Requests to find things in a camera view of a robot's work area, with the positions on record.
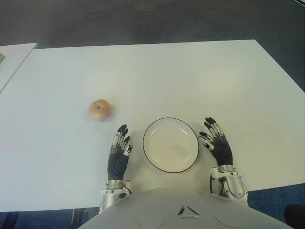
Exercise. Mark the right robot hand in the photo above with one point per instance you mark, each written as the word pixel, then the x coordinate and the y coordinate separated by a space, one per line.
pixel 223 150

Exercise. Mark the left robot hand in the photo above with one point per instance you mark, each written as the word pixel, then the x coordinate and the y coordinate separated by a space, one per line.
pixel 116 164

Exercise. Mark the red yellow apple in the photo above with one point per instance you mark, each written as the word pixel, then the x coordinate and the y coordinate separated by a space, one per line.
pixel 100 110

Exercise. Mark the white plate black rim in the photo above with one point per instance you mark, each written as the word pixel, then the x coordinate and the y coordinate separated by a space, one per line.
pixel 170 144

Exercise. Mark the grey robot torso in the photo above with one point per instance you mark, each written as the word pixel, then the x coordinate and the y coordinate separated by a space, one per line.
pixel 188 210

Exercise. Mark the black object on floor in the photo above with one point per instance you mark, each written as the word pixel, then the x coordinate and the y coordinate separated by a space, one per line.
pixel 295 213

